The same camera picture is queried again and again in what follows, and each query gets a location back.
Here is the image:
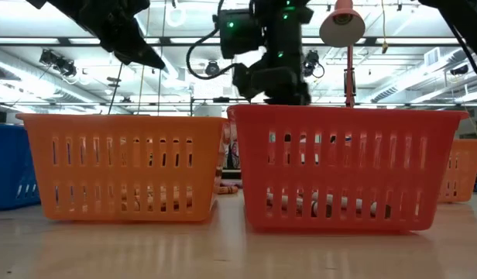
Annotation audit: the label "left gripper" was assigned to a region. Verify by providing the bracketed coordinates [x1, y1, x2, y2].
[48, 0, 166, 71]

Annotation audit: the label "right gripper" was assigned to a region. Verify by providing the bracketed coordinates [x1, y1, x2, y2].
[233, 57, 311, 105]

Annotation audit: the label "red plastic basket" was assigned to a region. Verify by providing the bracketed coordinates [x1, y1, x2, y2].
[226, 104, 468, 233]

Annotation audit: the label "orange plastic basket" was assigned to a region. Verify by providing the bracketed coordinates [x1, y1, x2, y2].
[438, 138, 477, 204]
[15, 112, 228, 223]

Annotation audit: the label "white crayon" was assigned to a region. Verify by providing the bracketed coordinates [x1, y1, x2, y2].
[311, 192, 379, 216]
[266, 191, 305, 212]

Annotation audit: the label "black ceiling beam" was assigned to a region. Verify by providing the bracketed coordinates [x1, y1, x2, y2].
[0, 36, 460, 48]

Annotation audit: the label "black ceiling track lights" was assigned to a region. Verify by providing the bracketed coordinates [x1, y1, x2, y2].
[39, 49, 77, 78]

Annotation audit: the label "red desk lamp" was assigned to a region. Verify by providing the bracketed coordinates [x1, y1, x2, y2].
[318, 0, 366, 109]

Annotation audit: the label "grey ceiling vent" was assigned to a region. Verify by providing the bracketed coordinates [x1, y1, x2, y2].
[423, 46, 441, 67]

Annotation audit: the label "blue plastic basket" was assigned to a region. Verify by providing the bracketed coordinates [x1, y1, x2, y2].
[0, 123, 41, 212]

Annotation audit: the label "black ceiling camera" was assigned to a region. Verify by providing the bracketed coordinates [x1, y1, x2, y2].
[204, 60, 221, 77]
[302, 49, 325, 79]

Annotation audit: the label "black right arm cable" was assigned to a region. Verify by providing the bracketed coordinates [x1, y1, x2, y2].
[185, 0, 239, 81]

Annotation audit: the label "yellow hanging cord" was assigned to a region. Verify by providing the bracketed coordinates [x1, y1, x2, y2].
[380, 0, 389, 54]

